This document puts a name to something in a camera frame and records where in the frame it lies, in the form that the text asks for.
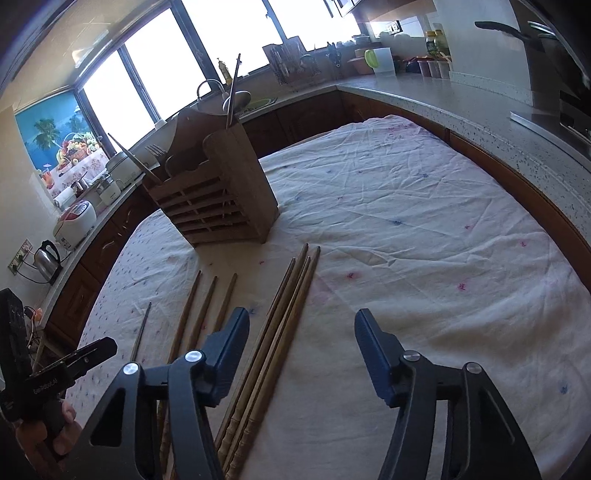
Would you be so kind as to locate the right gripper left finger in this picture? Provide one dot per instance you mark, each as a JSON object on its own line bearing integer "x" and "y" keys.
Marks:
{"x": 120, "y": 441}

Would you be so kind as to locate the wooden chopstick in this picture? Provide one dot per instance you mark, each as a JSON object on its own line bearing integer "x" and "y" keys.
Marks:
{"x": 223, "y": 309}
{"x": 147, "y": 172}
{"x": 175, "y": 346}
{"x": 189, "y": 342}

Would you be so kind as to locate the wooden chopstick three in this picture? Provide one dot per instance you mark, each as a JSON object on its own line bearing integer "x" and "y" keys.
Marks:
{"x": 288, "y": 322}

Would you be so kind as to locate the wooden chopstick two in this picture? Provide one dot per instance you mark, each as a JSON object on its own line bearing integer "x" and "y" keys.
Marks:
{"x": 278, "y": 309}

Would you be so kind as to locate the steel chopstick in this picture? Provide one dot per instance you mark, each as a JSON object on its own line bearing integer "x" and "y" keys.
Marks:
{"x": 230, "y": 111}
{"x": 140, "y": 332}

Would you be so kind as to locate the metal fork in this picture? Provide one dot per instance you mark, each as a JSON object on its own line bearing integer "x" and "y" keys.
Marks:
{"x": 160, "y": 156}

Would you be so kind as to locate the metal spoon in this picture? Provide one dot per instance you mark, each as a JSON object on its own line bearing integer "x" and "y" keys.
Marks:
{"x": 239, "y": 101}

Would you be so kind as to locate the person's left hand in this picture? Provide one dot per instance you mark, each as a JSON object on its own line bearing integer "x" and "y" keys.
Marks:
{"x": 31, "y": 437}

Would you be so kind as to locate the steel electric kettle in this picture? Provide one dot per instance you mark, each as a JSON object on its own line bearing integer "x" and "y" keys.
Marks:
{"x": 47, "y": 261}

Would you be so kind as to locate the white red rice cooker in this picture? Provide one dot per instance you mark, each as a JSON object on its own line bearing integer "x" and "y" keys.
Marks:
{"x": 74, "y": 224}

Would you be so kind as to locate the wooden utensil holder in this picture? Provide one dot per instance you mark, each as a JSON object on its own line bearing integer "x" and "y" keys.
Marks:
{"x": 210, "y": 184}

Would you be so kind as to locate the white cooking pot appliance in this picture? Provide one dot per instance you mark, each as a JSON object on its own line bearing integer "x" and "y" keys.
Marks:
{"x": 122, "y": 170}

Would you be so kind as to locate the floral white tablecloth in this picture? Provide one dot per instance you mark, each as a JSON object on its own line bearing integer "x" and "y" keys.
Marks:
{"x": 441, "y": 254}

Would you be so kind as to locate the tropical fruit window poster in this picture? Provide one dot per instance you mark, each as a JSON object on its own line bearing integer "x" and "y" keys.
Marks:
{"x": 60, "y": 143}

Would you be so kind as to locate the sink faucet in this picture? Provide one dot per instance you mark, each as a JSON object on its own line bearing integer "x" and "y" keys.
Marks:
{"x": 214, "y": 87}

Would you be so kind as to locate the yellow oil bottle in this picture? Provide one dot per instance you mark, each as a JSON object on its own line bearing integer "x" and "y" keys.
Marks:
{"x": 224, "y": 72}

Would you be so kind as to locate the dish drying rack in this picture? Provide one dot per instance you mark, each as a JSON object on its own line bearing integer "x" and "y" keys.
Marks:
{"x": 291, "y": 62}

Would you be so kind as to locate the gas stove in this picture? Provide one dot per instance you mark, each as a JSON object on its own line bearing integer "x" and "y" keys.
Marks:
{"x": 568, "y": 128}

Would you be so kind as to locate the green lid plastic pitcher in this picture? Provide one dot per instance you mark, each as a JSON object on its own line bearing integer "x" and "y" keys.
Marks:
{"x": 380, "y": 60}

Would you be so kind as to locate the black wok with lid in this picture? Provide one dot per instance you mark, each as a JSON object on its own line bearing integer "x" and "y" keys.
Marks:
{"x": 547, "y": 43}

